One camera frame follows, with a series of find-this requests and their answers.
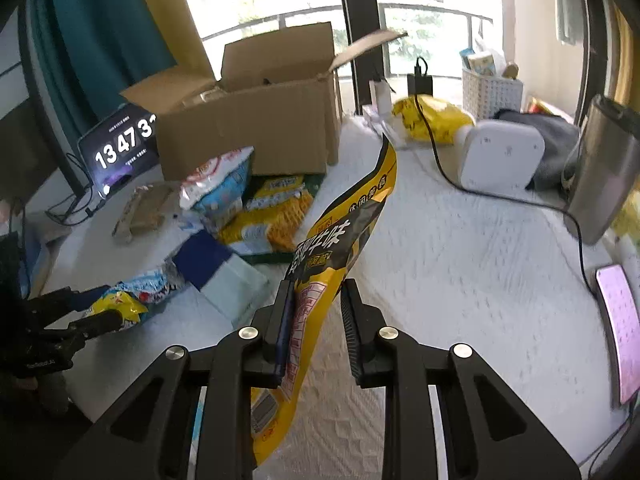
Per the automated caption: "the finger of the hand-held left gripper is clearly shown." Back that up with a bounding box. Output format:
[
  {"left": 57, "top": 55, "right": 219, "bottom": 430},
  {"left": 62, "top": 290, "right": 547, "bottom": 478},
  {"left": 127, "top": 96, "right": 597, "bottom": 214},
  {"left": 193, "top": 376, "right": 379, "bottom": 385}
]
[
  {"left": 44, "top": 310, "right": 124, "bottom": 357},
  {"left": 22, "top": 285, "right": 111, "bottom": 322}
]

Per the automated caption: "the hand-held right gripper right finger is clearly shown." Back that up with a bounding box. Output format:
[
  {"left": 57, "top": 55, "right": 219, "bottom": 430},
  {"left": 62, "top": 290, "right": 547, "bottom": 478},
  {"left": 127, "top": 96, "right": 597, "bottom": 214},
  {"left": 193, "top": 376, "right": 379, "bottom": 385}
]
[{"left": 340, "top": 277, "right": 583, "bottom": 480}]

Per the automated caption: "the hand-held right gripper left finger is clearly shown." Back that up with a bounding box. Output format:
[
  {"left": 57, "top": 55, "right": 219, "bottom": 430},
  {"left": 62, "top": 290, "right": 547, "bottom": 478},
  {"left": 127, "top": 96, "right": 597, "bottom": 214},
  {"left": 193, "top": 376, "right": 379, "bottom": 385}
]
[{"left": 52, "top": 277, "right": 297, "bottom": 480}]

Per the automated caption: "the blue yellow cartoon snack packet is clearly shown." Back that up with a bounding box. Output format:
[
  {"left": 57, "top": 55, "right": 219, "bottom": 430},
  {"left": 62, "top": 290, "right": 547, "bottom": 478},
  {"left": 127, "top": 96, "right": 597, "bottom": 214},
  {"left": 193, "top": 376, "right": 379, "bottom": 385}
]
[{"left": 90, "top": 265, "right": 191, "bottom": 333}]

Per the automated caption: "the yellow black snack bag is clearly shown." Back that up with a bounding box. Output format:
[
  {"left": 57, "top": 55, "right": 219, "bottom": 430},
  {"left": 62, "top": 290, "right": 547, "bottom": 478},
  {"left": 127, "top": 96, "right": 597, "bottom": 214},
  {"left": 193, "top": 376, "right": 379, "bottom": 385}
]
[{"left": 250, "top": 132, "right": 399, "bottom": 468}]

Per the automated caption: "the green yellow corn snack bag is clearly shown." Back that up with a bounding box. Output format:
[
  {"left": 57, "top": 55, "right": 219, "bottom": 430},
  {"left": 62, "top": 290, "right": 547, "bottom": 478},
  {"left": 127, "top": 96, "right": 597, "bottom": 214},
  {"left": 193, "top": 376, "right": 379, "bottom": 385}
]
[{"left": 219, "top": 174, "right": 325, "bottom": 266}]

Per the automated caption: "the clear packet of brown snacks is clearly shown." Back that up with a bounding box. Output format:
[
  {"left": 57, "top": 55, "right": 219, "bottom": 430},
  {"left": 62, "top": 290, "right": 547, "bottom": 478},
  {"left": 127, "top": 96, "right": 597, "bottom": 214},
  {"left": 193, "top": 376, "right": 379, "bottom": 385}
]
[{"left": 111, "top": 182, "right": 182, "bottom": 246}]

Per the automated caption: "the cardboard box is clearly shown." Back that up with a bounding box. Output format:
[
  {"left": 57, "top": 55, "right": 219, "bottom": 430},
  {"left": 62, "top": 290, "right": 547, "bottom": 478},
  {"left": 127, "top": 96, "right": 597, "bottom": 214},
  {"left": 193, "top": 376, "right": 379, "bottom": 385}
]
[{"left": 119, "top": 21, "right": 408, "bottom": 183}]

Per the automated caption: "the pale blue navy packet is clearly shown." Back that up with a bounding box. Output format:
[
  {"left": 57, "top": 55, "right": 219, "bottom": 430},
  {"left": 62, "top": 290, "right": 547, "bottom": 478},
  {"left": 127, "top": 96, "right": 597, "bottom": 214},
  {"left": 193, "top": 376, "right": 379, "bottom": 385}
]
[{"left": 172, "top": 231, "right": 270, "bottom": 322}]

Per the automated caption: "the tablet with clock display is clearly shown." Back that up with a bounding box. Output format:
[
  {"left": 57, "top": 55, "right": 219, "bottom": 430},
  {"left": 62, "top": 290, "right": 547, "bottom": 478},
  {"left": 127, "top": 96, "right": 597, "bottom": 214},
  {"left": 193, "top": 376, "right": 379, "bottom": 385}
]
[{"left": 77, "top": 102, "right": 161, "bottom": 201}]

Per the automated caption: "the black screen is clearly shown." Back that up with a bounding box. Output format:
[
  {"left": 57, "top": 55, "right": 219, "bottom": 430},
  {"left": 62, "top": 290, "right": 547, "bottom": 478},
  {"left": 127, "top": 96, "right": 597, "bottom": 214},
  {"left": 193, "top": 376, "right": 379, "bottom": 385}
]
[{"left": 0, "top": 85, "right": 56, "bottom": 201}]

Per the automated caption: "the white blue red snack bag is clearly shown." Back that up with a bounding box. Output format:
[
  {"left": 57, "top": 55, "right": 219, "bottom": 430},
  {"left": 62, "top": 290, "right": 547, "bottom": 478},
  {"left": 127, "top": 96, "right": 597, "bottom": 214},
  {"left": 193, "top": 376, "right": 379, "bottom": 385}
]
[{"left": 179, "top": 146, "right": 256, "bottom": 231}]

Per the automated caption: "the white power strip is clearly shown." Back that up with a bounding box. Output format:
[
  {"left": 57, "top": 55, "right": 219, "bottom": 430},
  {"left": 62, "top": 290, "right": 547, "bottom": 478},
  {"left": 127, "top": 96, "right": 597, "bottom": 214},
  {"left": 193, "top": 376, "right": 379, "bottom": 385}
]
[{"left": 361, "top": 104, "right": 401, "bottom": 148}]

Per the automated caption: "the yellow printed bag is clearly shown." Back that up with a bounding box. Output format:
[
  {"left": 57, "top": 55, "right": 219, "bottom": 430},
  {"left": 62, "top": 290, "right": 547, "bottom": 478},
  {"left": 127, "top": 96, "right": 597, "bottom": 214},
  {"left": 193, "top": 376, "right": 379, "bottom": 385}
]
[{"left": 391, "top": 94, "right": 476, "bottom": 146}]

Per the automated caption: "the white rounded device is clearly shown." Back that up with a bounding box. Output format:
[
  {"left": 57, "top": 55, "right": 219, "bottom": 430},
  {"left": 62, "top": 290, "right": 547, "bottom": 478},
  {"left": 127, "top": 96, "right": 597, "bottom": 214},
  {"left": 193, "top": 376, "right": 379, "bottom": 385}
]
[{"left": 459, "top": 120, "right": 546, "bottom": 192}]

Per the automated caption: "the white charger plug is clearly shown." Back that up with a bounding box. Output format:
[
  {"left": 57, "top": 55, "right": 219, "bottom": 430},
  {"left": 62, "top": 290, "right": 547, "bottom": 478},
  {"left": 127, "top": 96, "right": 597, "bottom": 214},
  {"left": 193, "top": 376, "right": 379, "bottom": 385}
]
[{"left": 370, "top": 77, "right": 393, "bottom": 113}]

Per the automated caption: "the black power adapter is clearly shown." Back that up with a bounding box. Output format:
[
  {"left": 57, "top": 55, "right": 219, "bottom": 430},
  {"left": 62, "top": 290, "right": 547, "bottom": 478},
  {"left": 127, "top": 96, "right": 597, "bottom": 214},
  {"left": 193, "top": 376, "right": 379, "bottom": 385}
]
[{"left": 407, "top": 57, "right": 432, "bottom": 96}]

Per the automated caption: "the smartphone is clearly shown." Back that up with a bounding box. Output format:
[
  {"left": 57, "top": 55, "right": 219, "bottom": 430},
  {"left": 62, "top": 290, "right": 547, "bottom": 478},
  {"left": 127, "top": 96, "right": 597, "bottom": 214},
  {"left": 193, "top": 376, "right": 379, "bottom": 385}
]
[{"left": 595, "top": 264, "right": 640, "bottom": 407}]

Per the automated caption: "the teal curtain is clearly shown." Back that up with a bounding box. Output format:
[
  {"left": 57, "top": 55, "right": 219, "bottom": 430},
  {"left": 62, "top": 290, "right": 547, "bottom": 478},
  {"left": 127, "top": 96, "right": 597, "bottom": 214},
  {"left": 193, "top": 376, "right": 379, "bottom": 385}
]
[{"left": 30, "top": 0, "right": 178, "bottom": 131}]

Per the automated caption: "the white plastic basket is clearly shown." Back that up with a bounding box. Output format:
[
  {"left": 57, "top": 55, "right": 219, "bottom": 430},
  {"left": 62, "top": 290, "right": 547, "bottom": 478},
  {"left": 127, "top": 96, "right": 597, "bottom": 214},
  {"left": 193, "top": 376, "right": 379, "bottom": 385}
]
[{"left": 461, "top": 67, "right": 523, "bottom": 121}]

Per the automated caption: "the grey cloth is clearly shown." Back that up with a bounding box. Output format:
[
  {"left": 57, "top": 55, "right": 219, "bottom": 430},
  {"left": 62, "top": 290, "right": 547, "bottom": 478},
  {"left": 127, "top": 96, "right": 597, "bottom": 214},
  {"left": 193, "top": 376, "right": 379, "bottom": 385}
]
[{"left": 495, "top": 109, "right": 581, "bottom": 192}]

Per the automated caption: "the red yellow packet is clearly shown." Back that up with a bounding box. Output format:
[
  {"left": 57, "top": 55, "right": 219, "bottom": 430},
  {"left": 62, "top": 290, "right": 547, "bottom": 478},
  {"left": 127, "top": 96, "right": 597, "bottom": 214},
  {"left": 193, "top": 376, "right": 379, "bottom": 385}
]
[{"left": 525, "top": 97, "right": 566, "bottom": 117}]

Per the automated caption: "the steel thermos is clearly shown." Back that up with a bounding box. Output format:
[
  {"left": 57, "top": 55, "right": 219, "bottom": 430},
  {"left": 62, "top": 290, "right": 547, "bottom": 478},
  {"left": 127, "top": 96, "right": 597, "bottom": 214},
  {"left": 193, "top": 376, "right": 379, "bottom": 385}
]
[{"left": 562, "top": 94, "right": 640, "bottom": 246}]

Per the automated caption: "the blue white carton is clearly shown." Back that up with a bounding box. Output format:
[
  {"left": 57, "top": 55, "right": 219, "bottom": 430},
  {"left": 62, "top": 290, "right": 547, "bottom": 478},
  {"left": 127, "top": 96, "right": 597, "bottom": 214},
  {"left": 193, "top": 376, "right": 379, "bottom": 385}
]
[{"left": 460, "top": 47, "right": 501, "bottom": 77}]

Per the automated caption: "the yellow curtain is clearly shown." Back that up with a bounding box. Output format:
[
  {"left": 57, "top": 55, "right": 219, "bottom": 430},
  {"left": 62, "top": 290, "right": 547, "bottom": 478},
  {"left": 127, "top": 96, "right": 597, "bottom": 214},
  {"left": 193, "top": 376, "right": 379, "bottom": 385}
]
[
  {"left": 612, "top": 5, "right": 640, "bottom": 106},
  {"left": 127, "top": 0, "right": 221, "bottom": 91}
]

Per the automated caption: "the balcony railing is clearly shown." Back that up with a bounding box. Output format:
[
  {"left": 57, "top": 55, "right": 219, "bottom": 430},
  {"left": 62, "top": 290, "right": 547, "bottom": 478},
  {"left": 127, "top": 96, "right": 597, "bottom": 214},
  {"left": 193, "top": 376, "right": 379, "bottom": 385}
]
[{"left": 200, "top": 2, "right": 493, "bottom": 81}]

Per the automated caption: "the hanging grey towel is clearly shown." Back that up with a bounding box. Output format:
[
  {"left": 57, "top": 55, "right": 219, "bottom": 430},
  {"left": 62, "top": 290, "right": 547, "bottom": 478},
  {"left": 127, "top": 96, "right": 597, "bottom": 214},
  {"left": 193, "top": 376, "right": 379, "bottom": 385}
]
[{"left": 552, "top": 0, "right": 591, "bottom": 46}]

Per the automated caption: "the black tablet cable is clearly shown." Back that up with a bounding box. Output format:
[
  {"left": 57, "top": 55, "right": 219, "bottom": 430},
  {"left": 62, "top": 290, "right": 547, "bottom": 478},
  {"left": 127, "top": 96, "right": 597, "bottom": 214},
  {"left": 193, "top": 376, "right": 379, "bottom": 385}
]
[{"left": 45, "top": 152, "right": 108, "bottom": 226}]

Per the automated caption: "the black charging cable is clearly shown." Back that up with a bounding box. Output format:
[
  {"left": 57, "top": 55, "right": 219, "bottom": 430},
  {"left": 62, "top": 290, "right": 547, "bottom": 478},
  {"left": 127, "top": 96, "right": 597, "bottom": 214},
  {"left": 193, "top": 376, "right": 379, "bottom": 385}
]
[{"left": 412, "top": 57, "right": 608, "bottom": 301}]

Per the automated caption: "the black window post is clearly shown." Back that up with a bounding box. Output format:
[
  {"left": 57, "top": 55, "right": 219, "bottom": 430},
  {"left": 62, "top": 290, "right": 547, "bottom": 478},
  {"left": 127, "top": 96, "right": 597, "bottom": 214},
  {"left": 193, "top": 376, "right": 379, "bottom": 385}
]
[{"left": 334, "top": 0, "right": 387, "bottom": 116}]

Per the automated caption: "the black door frame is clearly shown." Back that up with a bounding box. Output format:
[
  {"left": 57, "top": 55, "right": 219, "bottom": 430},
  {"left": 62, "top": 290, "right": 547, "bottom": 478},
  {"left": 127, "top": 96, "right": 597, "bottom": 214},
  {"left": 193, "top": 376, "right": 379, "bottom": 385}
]
[{"left": 575, "top": 0, "right": 621, "bottom": 126}]

